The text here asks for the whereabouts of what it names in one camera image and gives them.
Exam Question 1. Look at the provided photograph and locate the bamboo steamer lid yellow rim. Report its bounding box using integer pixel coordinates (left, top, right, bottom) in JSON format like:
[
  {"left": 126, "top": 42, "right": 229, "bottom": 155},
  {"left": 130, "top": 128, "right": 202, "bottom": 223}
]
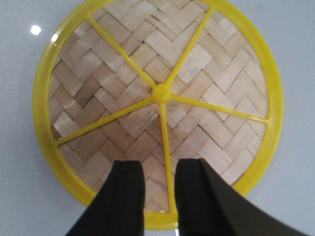
[{"left": 33, "top": 0, "right": 283, "bottom": 230}]

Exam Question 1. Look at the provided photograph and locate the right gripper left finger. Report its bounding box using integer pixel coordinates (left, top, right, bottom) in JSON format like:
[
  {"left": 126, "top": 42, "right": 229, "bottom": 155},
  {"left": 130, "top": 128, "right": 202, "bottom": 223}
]
[{"left": 67, "top": 161, "right": 144, "bottom": 236}]

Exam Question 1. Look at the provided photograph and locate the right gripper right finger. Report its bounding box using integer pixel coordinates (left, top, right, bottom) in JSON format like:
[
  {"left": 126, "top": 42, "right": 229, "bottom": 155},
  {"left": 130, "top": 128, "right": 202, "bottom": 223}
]
[{"left": 175, "top": 159, "right": 303, "bottom": 236}]

